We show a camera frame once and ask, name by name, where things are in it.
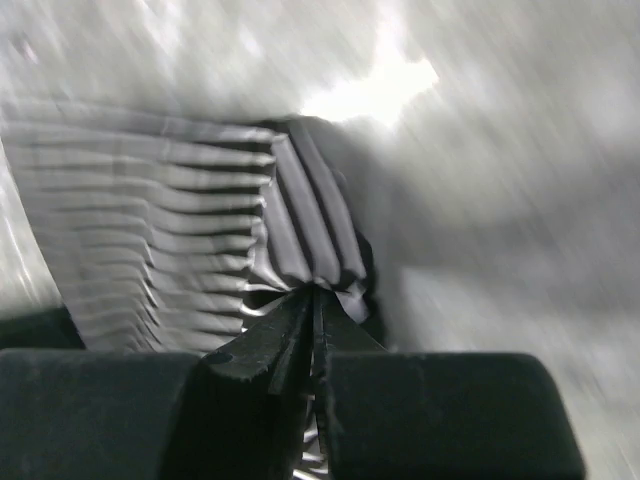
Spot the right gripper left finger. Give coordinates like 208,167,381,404
1,290,311,479

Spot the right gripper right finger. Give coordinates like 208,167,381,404
313,290,586,479

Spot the black white striped tank top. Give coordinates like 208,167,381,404
1,99,375,353

